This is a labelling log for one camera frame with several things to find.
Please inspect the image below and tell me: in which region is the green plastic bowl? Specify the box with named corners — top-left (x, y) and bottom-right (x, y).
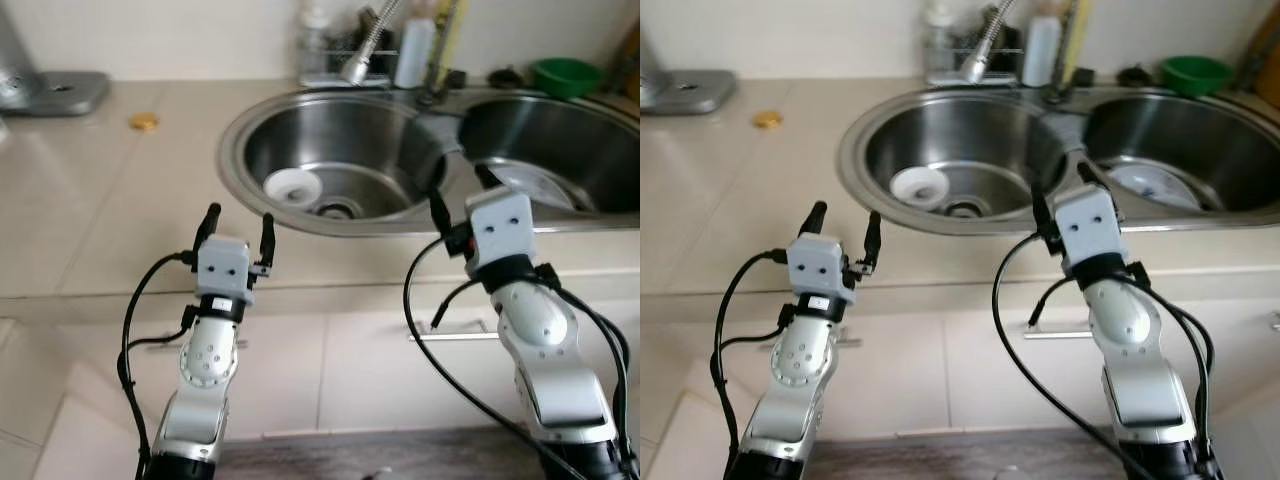
top-left (1160, 55), bottom-right (1235, 97)
top-left (530, 58), bottom-right (606, 99)

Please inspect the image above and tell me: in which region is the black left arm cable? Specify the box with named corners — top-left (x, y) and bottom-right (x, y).
top-left (710, 248), bottom-right (796, 471)
top-left (117, 250), bottom-right (201, 480)

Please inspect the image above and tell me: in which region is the cream kitchen base cabinet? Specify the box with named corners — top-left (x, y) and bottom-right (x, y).
top-left (0, 295), bottom-right (641, 480)
top-left (640, 290), bottom-right (1280, 480)

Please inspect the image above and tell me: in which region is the white plastic bottle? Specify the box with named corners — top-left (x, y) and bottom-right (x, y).
top-left (395, 10), bottom-right (436, 91)
top-left (1022, 8), bottom-right (1061, 89)

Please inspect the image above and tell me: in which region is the steel gooseneck faucet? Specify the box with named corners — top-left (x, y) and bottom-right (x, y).
top-left (340, 0), bottom-right (449, 106)
top-left (960, 0), bottom-right (1076, 104)

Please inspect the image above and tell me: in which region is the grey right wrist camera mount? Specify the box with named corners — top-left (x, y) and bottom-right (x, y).
top-left (465, 188), bottom-right (536, 276)
top-left (1055, 183), bottom-right (1123, 271)

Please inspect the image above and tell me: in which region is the steel wire rack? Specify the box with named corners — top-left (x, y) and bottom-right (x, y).
top-left (922, 42), bottom-right (1023, 89)
top-left (296, 45), bottom-right (399, 91)

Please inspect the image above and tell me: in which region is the small white bowl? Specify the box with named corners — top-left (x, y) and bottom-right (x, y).
top-left (263, 169), bottom-right (324, 208)
top-left (889, 166), bottom-right (951, 209)

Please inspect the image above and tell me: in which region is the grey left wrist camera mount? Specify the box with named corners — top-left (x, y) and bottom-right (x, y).
top-left (786, 233), bottom-right (857, 306)
top-left (194, 237), bottom-right (251, 306)

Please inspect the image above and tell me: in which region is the wooden cutting board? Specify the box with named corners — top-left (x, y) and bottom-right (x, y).
top-left (622, 20), bottom-right (641, 96)
top-left (1250, 0), bottom-right (1280, 93)

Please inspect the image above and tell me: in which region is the stainless steel double sink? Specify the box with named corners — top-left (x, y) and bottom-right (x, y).
top-left (217, 88), bottom-right (641, 238)
top-left (838, 85), bottom-right (1280, 236)

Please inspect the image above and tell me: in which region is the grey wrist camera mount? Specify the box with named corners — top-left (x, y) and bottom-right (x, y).
top-left (194, 237), bottom-right (251, 306)
top-left (786, 233), bottom-right (857, 306)
top-left (1055, 183), bottom-right (1123, 271)
top-left (465, 188), bottom-right (536, 276)

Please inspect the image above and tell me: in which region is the white plate with blue pattern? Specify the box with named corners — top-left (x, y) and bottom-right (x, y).
top-left (1105, 160), bottom-right (1206, 213)
top-left (490, 160), bottom-right (581, 213)

